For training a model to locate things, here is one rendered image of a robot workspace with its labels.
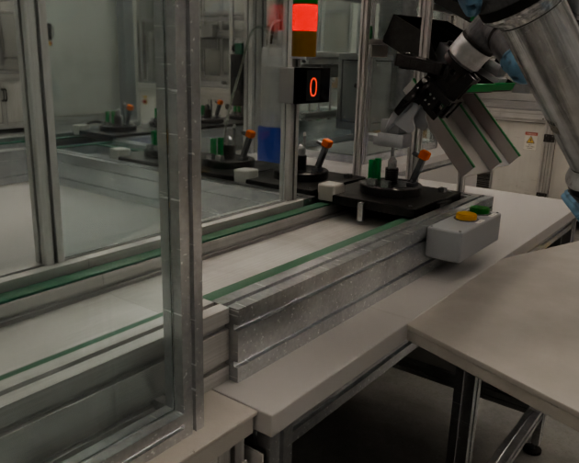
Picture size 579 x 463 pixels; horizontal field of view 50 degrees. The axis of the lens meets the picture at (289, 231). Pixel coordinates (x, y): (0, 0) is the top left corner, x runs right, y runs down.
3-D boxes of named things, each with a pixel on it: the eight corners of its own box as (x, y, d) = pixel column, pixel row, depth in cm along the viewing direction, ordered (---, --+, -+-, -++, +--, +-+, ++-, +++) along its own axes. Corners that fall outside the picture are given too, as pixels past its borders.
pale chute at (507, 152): (509, 165, 172) (521, 155, 169) (483, 170, 163) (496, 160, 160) (454, 87, 180) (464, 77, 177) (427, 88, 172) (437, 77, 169)
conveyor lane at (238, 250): (456, 236, 147) (459, 196, 144) (202, 367, 82) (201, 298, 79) (353, 216, 163) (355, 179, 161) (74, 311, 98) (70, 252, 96)
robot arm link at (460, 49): (456, 30, 121) (472, 32, 127) (440, 49, 124) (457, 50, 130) (482, 57, 119) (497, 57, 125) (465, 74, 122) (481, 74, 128)
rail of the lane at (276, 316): (489, 237, 147) (493, 192, 144) (237, 383, 78) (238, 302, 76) (466, 232, 150) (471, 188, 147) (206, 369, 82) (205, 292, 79)
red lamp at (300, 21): (322, 31, 125) (323, 5, 124) (307, 29, 121) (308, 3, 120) (301, 31, 128) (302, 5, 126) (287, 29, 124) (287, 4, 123)
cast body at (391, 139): (411, 146, 139) (414, 115, 137) (402, 148, 135) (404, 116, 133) (378, 142, 143) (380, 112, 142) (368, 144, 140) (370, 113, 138)
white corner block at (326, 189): (344, 200, 141) (345, 183, 139) (333, 204, 137) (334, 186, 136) (327, 197, 143) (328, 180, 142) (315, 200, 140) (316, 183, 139)
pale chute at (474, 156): (489, 172, 160) (502, 162, 157) (461, 177, 151) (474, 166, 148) (432, 89, 169) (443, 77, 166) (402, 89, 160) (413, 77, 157)
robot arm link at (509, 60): (567, 31, 105) (539, -3, 112) (505, 68, 109) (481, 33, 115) (576, 62, 111) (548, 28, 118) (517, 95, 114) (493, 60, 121)
